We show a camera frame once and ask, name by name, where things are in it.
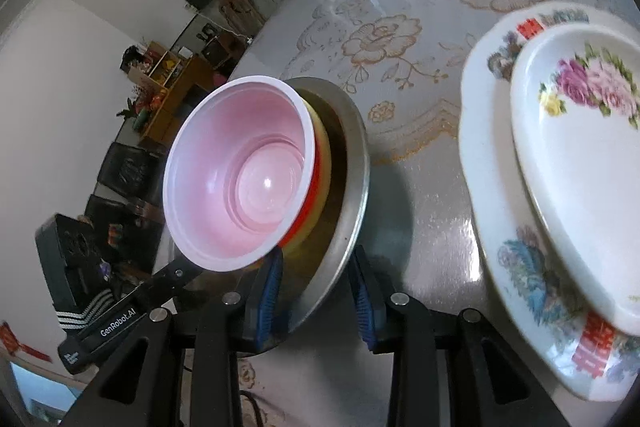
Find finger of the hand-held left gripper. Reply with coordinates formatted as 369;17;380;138
145;252;208;310

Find stainless steel bowl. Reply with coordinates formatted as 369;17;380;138
220;77;372;355

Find yellow plastic bowl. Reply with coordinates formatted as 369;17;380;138
250;89;333;270

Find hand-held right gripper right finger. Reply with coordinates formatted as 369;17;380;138
349;246;571;427

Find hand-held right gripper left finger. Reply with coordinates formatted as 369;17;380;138
60;251;291;427

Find black cable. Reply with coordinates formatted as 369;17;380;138
237;389;271;427

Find person's left forearm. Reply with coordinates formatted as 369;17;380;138
56;291;117;335

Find black leather chair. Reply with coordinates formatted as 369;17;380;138
82;142;166;273

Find carved wooden chair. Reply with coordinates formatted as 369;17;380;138
220;0;266;42

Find white plate with pink flowers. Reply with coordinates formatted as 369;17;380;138
510;23;640;337

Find dark wooden chair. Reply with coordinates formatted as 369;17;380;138
197;24;241;72

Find red paper decoration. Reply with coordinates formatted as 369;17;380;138
0;322;51;363

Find small wooden shelf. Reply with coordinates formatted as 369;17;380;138
145;41;193;88

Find white plate with red print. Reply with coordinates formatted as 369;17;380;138
459;2;640;403

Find wooden cabinet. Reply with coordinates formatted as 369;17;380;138
137;57;236;148

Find red plastic bowl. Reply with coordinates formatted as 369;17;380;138
162;77;321;272

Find ornaments on cabinet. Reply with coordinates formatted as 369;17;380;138
117;44;168;132

